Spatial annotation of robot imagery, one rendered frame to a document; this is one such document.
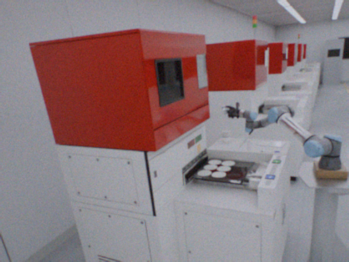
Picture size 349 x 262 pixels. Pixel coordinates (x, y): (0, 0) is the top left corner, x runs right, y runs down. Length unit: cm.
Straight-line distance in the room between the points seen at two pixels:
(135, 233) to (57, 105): 90
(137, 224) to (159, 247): 20
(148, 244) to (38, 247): 148
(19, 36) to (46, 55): 107
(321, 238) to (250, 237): 79
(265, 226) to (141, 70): 107
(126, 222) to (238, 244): 71
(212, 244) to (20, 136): 184
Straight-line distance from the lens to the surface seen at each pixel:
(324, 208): 222
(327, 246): 241
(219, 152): 220
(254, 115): 245
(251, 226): 167
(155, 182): 157
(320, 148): 194
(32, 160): 284
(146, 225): 174
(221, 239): 179
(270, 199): 162
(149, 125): 142
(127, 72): 144
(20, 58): 283
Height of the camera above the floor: 168
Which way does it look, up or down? 20 degrees down
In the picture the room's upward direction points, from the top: 5 degrees counter-clockwise
